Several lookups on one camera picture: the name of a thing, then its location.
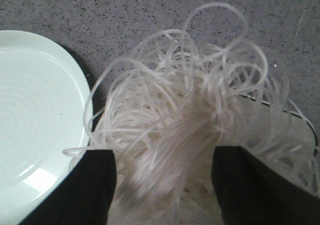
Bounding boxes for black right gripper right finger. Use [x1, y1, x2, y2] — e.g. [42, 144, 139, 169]
[211, 146, 320, 225]

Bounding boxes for light green round plate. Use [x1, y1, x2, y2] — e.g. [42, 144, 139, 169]
[0, 30, 90, 225]

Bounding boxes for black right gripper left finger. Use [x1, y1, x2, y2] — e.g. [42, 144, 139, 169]
[21, 150, 117, 225]

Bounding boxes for white vermicelli noodle bundle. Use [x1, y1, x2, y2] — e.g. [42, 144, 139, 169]
[62, 2, 320, 225]

